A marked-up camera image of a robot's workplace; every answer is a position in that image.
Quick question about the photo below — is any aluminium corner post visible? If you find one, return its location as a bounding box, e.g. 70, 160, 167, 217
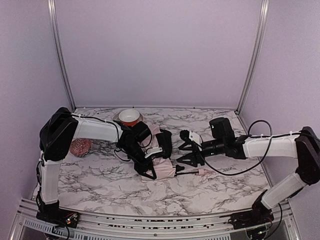
47, 0, 76, 111
236, 0, 270, 115

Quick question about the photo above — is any aluminium front rail frame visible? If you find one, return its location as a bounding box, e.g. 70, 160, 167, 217
8, 199, 301, 240

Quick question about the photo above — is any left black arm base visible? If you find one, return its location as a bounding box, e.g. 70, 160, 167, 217
36, 210, 80, 229

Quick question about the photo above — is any left aluminium corner post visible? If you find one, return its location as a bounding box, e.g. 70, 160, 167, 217
47, 0, 76, 111

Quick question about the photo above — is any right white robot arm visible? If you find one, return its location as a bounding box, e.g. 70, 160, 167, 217
177, 117, 320, 219

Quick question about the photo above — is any red and white bowl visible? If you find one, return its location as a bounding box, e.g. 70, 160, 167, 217
118, 109, 140, 126

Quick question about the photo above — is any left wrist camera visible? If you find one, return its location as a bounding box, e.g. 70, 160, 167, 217
144, 146, 163, 159

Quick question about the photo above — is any pink and black umbrella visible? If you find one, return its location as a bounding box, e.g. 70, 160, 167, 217
141, 124, 207, 181

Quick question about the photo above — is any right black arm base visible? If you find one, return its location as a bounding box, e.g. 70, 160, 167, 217
228, 210, 275, 230

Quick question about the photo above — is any right aluminium corner post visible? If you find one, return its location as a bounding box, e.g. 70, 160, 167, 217
236, 0, 270, 115

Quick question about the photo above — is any red patterned round pouch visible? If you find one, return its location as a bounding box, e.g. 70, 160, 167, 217
69, 138, 92, 158

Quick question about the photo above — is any grey round plate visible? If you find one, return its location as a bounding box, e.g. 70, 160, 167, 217
112, 111, 143, 121

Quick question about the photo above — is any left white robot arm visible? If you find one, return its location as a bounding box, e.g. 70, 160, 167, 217
36, 107, 157, 219

